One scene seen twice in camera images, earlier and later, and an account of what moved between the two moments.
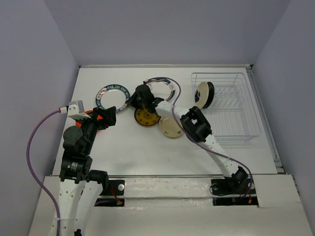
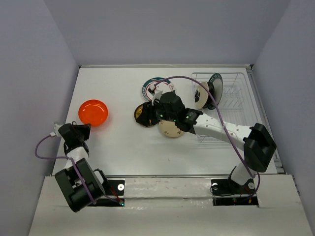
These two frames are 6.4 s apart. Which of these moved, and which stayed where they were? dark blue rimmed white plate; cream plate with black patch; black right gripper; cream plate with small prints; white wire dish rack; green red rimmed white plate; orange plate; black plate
Moved: dark blue rimmed white plate; black right gripper; orange plate
Stayed: black plate; green red rimmed white plate; cream plate with black patch; white wire dish rack; cream plate with small prints
